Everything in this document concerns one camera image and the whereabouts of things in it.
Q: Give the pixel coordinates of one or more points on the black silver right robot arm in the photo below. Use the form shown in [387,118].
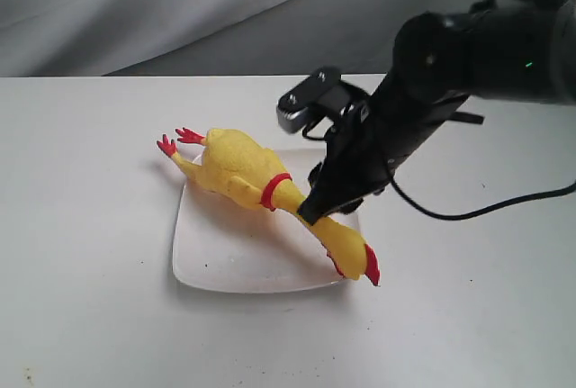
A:
[522,53]

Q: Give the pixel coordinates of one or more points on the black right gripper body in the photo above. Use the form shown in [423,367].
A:
[373,134]

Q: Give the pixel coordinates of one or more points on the white square plate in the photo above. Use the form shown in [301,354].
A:
[221,247]

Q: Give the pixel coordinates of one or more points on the grey backdrop cloth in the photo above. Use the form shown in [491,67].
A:
[87,38]

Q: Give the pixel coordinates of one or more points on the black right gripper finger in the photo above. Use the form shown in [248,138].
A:
[330,197]

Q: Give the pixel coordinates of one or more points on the yellow rubber chicken toy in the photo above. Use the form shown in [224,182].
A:
[230,163]

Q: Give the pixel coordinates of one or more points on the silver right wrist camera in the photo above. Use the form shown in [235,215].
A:
[296,107]

